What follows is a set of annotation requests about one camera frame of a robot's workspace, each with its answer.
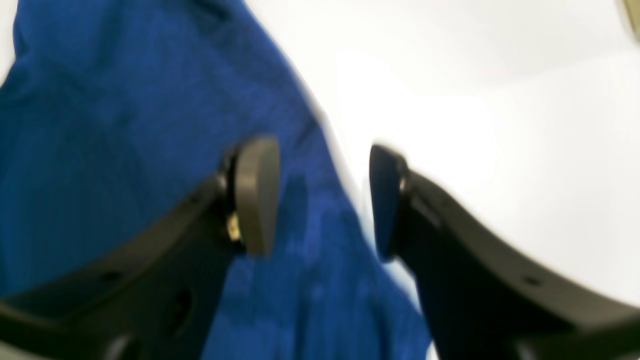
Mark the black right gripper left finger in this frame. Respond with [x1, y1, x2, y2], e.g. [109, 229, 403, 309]
[0, 136, 281, 360]

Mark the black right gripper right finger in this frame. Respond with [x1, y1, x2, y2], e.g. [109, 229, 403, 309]
[369, 145, 640, 360]

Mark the blue t-shirt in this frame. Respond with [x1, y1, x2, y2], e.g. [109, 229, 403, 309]
[0, 0, 430, 360]

